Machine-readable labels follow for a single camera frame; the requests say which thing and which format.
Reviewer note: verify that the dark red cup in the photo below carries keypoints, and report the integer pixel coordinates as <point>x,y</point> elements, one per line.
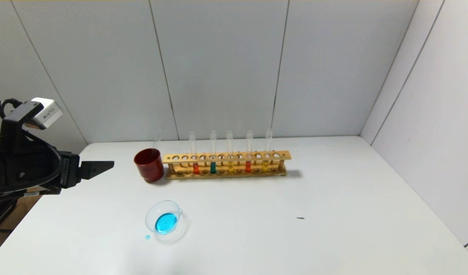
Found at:
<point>149,170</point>

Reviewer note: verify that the wooden test tube rack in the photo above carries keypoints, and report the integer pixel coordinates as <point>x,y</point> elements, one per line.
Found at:
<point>203,161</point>

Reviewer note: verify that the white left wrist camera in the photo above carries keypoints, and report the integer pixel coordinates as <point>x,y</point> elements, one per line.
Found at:
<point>46,112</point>

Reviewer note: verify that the red pigment test tube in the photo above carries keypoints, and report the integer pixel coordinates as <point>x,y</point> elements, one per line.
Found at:
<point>248,167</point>
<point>195,169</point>

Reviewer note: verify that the blue pigment test tube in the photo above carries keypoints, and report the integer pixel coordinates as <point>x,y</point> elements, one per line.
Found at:
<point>157,139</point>
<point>213,168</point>

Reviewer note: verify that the yellow pigment test tube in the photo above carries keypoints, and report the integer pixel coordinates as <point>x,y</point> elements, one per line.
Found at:
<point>230,167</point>
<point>265,165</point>

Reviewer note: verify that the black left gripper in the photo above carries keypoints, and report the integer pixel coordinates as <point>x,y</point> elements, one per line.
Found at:
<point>68,170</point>

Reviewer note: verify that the clear glass beaker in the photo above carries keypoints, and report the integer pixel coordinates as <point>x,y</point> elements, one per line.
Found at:
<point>180,229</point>

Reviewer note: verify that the blue liquid pool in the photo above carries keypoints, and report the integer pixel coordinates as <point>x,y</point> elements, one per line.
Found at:
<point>166,223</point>

